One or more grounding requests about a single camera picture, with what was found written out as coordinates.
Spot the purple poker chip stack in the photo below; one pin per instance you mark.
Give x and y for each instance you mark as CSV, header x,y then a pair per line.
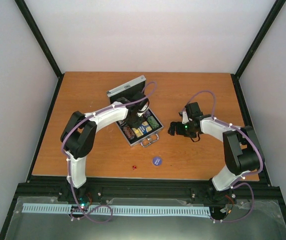
x,y
147,114

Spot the aluminium poker case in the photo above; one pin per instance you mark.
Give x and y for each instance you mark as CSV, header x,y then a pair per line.
x,y
131,91

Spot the white slotted cable duct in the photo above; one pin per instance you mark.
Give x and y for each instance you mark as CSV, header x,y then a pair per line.
x,y
116,210

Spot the blue playing card deck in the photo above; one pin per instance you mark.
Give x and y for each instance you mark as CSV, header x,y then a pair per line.
x,y
142,130

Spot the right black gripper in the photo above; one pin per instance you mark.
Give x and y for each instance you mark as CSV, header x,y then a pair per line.
x,y
172,127

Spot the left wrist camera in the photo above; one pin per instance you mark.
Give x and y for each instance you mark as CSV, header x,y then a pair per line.
x,y
144,109

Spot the brown poker chip stack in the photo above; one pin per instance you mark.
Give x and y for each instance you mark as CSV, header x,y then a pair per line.
x,y
129,132

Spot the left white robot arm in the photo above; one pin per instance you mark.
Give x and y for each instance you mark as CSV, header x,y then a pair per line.
x,y
78,137

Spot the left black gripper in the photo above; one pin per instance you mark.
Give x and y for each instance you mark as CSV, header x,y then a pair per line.
x,y
137,124

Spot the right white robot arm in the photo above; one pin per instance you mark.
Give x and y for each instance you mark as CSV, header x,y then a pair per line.
x,y
242,151

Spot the green poker chip stack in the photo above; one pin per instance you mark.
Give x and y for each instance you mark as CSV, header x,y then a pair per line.
x,y
153,122

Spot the black aluminium frame rail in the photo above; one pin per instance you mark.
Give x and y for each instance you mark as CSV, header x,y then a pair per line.
x,y
100,190

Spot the blue small blind button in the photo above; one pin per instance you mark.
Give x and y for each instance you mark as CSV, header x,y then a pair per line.
x,y
157,161

